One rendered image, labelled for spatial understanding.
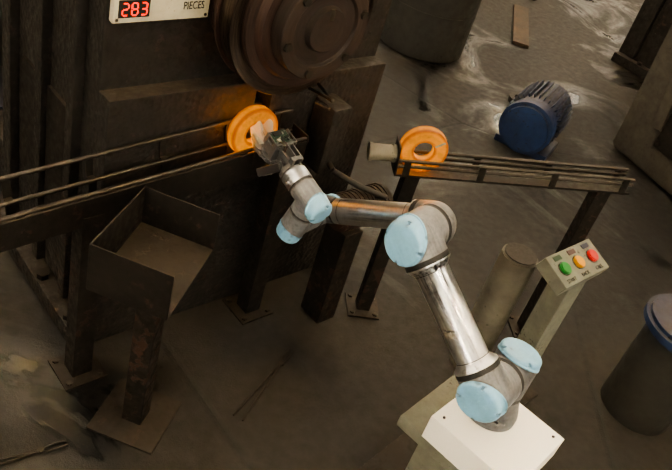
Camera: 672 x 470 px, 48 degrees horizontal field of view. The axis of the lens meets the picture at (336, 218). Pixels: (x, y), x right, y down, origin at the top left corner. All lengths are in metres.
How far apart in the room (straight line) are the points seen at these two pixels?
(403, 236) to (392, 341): 1.00
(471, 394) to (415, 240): 0.39
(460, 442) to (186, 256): 0.84
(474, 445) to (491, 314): 0.65
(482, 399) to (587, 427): 1.02
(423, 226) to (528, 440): 0.67
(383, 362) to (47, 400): 1.09
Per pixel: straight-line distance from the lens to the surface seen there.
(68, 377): 2.42
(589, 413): 2.90
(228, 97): 2.15
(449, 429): 2.04
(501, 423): 2.09
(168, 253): 1.93
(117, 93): 2.00
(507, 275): 2.48
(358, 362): 2.64
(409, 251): 1.80
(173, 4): 1.96
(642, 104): 4.59
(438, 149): 2.43
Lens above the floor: 1.86
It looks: 35 degrees down
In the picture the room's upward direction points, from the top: 18 degrees clockwise
